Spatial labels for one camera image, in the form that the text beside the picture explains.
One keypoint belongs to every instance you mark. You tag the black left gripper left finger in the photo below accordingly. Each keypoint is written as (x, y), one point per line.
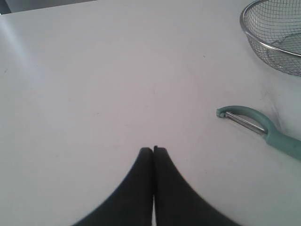
(131, 203)

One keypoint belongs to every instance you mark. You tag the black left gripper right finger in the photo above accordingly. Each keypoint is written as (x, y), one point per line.
(176, 202)

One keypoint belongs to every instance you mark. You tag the teal vegetable peeler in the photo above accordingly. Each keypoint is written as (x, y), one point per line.
(261, 124)

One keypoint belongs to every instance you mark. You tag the metal wire mesh basket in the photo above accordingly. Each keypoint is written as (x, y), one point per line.
(273, 30)

